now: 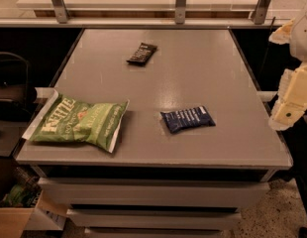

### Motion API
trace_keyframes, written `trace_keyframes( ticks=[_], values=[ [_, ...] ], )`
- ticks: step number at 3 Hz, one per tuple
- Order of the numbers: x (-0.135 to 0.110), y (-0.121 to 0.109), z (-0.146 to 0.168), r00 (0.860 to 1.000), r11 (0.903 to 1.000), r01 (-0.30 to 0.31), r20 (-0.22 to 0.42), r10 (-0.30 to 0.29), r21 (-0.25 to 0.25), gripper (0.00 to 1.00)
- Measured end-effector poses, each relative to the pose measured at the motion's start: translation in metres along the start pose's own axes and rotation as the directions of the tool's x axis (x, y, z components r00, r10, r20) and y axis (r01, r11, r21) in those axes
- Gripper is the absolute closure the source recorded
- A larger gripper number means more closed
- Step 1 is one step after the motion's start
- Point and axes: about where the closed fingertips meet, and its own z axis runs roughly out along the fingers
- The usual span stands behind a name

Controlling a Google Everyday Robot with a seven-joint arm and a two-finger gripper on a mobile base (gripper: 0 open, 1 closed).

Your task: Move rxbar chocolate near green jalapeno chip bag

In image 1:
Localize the black rxbar chocolate bar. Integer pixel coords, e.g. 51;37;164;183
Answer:
128;43;157;66

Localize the dark blue snack bag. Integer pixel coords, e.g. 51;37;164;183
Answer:
160;106;216;134

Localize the middle metal shelf bracket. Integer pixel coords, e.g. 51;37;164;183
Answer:
174;0;186;24

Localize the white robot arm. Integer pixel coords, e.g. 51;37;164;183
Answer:
268;3;307;131

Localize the green jalapeno chip bag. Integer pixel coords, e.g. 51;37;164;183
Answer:
23;89;129;153

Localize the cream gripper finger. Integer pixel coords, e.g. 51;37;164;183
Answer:
268;19;294;45
268;101;305;131

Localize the metal shelf bracket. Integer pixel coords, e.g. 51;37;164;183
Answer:
174;0;186;24
251;0;271;25
51;0;68;24

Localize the left metal shelf bracket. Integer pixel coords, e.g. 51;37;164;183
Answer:
51;0;68;24

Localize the grey drawer cabinet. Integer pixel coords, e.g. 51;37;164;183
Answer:
17;30;292;238

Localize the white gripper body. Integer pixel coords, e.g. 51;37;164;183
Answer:
278;62;307;114

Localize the cardboard box with snacks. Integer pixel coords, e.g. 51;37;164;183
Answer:
0;167;66;238

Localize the right metal shelf bracket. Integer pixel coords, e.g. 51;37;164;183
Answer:
251;0;271;25

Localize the black chair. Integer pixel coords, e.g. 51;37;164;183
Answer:
0;52;37;122

